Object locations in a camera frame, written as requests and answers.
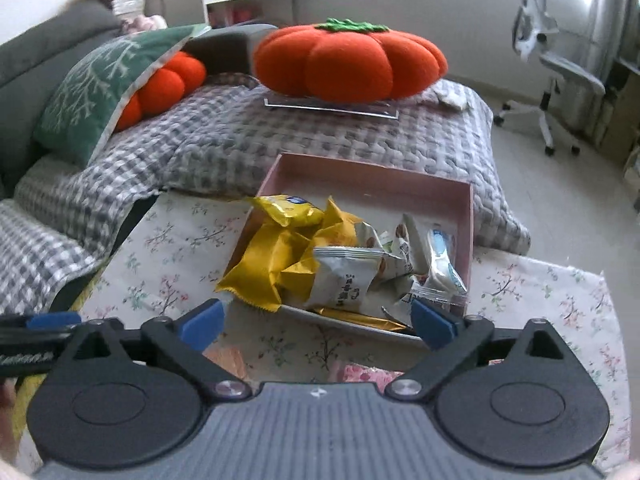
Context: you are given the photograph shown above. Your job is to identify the clear packet with blue print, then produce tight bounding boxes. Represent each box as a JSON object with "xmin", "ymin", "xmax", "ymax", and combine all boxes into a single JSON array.
[{"xmin": 407, "ymin": 227, "xmax": 469, "ymax": 312}]

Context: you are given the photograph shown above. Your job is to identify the grey checkered blanket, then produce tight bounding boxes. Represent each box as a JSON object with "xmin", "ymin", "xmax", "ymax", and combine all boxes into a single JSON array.
[{"xmin": 0, "ymin": 72, "xmax": 532, "ymax": 313}]

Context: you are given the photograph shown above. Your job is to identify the pink cardboard box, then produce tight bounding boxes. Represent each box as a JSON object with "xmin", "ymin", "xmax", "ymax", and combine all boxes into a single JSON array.
[{"xmin": 219, "ymin": 152, "xmax": 474, "ymax": 350}]

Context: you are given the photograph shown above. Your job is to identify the small gold bar packet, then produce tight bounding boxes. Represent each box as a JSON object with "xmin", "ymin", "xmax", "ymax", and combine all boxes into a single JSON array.
[{"xmin": 314, "ymin": 306, "xmax": 410, "ymax": 335}]

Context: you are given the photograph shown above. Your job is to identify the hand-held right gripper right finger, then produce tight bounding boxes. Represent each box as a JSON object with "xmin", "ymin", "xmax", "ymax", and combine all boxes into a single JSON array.
[{"xmin": 387, "ymin": 299, "xmax": 576, "ymax": 402}]

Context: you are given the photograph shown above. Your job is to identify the cardboard boxes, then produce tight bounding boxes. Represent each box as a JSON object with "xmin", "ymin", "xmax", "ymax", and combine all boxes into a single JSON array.
[{"xmin": 594, "ymin": 59, "xmax": 640, "ymax": 177}]

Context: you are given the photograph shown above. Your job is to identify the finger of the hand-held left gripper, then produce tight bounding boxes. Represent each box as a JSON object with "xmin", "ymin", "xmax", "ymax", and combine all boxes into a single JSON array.
[{"xmin": 0, "ymin": 312, "xmax": 83, "ymax": 348}]

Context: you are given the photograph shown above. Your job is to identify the white and green snack packet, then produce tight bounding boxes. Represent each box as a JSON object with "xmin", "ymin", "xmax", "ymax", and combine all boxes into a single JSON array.
[{"xmin": 357, "ymin": 220, "xmax": 403, "ymax": 281}]

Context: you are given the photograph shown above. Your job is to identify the pink snack packet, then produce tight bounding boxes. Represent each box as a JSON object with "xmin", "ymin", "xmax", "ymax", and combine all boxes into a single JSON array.
[{"xmin": 339, "ymin": 364, "xmax": 407, "ymax": 395}]

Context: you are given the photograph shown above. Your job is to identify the white office chair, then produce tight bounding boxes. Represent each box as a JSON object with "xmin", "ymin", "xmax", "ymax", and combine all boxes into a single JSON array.
[{"xmin": 494, "ymin": 0, "xmax": 609, "ymax": 157}]

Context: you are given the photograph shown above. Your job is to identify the grey curtain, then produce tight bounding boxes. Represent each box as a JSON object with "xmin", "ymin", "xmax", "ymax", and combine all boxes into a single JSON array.
[{"xmin": 584, "ymin": 0, "xmax": 627, "ymax": 63}]

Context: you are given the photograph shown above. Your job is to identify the pink plush toy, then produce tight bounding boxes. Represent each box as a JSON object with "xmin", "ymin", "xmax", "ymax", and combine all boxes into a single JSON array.
[{"xmin": 119, "ymin": 14, "xmax": 169, "ymax": 34}]

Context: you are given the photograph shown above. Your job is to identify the white and brown snack packet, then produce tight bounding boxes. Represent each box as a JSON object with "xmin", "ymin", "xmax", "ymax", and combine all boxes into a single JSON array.
[{"xmin": 391, "ymin": 212, "xmax": 427, "ymax": 283}]

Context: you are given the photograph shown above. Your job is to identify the white biscuit packet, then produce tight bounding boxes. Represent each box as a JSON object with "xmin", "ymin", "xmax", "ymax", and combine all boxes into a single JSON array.
[{"xmin": 304, "ymin": 246, "xmax": 387, "ymax": 312}]

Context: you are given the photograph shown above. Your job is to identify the floral tablecloth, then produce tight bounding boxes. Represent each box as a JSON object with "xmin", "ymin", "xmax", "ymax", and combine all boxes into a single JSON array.
[{"xmin": 14, "ymin": 191, "xmax": 633, "ymax": 472}]

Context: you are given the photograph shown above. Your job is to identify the clear acrylic tray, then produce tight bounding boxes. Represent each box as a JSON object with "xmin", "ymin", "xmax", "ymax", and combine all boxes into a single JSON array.
[{"xmin": 263, "ymin": 92, "xmax": 401, "ymax": 121}]

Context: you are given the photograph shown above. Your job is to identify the grey sofa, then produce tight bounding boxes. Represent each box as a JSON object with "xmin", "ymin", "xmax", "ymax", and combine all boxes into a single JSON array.
[{"xmin": 0, "ymin": 0, "xmax": 279, "ymax": 197}]

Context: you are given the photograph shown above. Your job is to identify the small pale packet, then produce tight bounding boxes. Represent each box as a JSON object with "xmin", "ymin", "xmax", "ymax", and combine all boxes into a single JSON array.
[{"xmin": 432, "ymin": 82, "xmax": 474, "ymax": 112}]

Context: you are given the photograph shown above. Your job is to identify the small orange pumpkin cushion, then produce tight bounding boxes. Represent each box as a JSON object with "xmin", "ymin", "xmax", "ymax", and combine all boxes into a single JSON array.
[{"xmin": 114, "ymin": 51, "xmax": 207, "ymax": 132}]

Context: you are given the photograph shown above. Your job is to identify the clear packet with orange cake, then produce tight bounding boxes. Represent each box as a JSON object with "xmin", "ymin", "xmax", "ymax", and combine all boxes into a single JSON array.
[{"xmin": 204, "ymin": 342, "xmax": 252, "ymax": 384}]

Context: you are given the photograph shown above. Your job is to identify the plain yellow snack packet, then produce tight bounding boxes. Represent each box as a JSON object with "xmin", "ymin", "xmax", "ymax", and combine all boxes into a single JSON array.
[
  {"xmin": 277, "ymin": 198, "xmax": 369, "ymax": 306},
  {"xmin": 215, "ymin": 221, "xmax": 313, "ymax": 314}
]

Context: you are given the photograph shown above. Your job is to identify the yellow packet with blue label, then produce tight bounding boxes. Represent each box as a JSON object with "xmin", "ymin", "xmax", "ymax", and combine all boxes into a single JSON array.
[{"xmin": 249, "ymin": 193, "xmax": 327, "ymax": 229}]

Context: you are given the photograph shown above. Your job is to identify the green snowflake pillow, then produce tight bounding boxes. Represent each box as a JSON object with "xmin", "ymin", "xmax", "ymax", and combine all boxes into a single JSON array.
[{"xmin": 33, "ymin": 23, "xmax": 212, "ymax": 167}]

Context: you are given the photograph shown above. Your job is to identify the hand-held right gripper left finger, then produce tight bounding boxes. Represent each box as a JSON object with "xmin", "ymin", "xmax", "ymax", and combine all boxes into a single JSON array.
[{"xmin": 62, "ymin": 299, "xmax": 252, "ymax": 402}]

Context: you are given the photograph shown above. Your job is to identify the large orange pumpkin cushion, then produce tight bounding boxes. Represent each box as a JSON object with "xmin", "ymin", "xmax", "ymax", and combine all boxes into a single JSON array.
[{"xmin": 252, "ymin": 18, "xmax": 449, "ymax": 104}]

